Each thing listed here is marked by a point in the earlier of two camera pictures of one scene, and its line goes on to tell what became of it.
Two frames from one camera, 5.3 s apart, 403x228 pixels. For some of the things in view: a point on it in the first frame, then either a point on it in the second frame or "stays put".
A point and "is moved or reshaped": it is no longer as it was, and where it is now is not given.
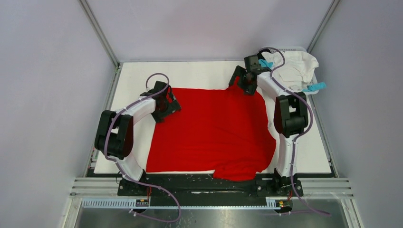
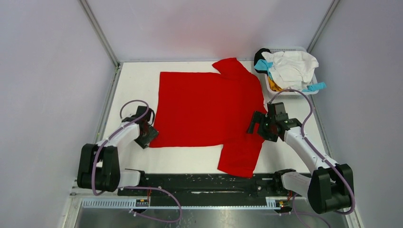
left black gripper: [172, 106] to [143, 142]
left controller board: [141, 202] stays put
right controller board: [285, 206] stays put
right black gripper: [240, 71] to [256, 118]
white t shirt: [295, 73] stays put
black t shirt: [259, 54] stays put
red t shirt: [225, 132] is moved or reshaped
